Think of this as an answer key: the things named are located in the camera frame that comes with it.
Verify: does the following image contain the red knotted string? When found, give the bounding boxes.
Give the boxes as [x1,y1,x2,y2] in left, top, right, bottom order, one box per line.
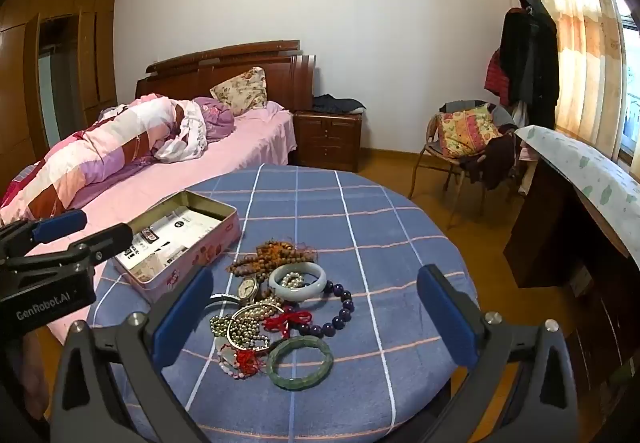
[262,310,314,339]

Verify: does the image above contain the purple blanket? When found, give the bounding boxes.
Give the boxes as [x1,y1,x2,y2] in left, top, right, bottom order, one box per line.
[192,96,236,142]

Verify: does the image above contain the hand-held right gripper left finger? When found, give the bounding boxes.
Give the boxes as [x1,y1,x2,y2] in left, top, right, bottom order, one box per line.
[47,266,216,443]

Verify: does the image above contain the wooden wardrobe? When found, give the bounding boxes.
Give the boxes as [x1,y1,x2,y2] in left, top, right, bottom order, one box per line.
[0,0,119,196]

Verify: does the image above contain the brown bead necklace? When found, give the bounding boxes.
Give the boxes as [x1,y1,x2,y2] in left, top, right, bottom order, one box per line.
[226,238,321,277]

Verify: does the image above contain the orange patterned curtain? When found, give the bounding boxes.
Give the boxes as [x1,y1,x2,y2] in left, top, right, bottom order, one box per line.
[512,0,632,160]

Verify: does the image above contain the printed paper cards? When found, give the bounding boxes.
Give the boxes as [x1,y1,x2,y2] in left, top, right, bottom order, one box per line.
[120,206,226,282]

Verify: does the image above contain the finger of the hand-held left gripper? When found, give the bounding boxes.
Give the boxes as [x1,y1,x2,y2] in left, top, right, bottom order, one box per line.
[0,222,135,275]
[0,209,89,260]

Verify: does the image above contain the window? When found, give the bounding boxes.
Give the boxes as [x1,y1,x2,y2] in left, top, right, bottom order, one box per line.
[617,0,640,165]

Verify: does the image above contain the silver bangle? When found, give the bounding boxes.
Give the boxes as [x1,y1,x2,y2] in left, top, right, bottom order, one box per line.
[227,303,287,350]

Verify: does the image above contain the colourful patterned cushion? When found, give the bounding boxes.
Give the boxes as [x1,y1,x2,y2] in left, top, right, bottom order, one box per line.
[436,106,504,158]

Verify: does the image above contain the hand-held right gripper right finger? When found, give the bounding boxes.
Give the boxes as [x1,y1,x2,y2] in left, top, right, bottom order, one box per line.
[416,264,582,443]

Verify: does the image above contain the person's left forearm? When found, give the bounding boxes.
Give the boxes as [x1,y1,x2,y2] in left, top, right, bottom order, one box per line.
[7,330,53,421]

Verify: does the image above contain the purple bead bracelet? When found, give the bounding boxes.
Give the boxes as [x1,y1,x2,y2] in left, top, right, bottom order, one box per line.
[295,279,355,337]

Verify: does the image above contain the gold bead chain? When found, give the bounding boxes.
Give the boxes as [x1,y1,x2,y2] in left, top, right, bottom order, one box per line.
[210,313,272,352]

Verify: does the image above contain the wooden nightstand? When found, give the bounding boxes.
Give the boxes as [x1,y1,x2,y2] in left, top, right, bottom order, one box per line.
[292,109,364,173]

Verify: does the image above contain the green jade bangle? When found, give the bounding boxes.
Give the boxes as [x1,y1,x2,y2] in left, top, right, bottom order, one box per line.
[266,335,335,391]

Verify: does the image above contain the pale pendant with red cord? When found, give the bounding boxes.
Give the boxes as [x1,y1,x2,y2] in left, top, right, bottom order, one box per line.
[217,343,271,380]

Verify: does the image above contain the pink tin box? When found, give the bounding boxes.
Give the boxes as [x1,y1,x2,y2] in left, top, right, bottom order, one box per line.
[111,190,242,305]

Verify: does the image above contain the red hanging garment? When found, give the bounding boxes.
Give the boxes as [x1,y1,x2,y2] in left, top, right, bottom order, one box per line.
[484,48,514,107]

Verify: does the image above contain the dark wooden desk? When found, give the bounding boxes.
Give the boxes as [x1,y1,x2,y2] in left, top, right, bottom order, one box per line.
[502,148,640,404]

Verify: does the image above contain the floral pillow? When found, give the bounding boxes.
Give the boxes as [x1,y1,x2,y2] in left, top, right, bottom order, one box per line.
[209,66,269,117]

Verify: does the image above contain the pale green patterned desk cover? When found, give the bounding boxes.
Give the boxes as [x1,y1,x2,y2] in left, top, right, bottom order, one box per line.
[515,124,640,255]

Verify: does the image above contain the pink patchwork quilt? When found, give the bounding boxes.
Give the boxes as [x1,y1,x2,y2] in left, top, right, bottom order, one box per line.
[0,94,209,225]

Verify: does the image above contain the black hanging coat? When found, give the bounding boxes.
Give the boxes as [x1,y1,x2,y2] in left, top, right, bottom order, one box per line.
[500,0,560,130]

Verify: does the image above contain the dark folded clothes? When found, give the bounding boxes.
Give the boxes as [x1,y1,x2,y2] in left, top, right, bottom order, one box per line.
[312,94,367,114]

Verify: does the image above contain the blue checked tablecloth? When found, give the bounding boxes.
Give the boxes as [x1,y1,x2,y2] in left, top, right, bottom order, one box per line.
[87,163,482,443]

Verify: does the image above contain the white jade bangle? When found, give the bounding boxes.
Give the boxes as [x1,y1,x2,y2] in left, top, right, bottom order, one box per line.
[268,261,328,302]

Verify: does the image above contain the bed with pink sheet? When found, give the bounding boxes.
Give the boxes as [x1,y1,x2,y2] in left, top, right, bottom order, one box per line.
[0,103,297,424]

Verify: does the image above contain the wooden bed headboard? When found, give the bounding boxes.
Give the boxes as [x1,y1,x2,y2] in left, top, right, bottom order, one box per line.
[136,40,317,112]

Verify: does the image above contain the silver wristwatch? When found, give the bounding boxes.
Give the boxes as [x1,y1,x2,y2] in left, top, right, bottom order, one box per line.
[210,273,262,310]

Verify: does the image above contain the dark brown garment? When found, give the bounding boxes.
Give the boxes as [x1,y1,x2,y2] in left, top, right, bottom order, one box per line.
[460,135,519,192]

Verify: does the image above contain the metal frame chair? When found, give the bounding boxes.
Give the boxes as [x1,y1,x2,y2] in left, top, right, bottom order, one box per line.
[409,100,519,230]

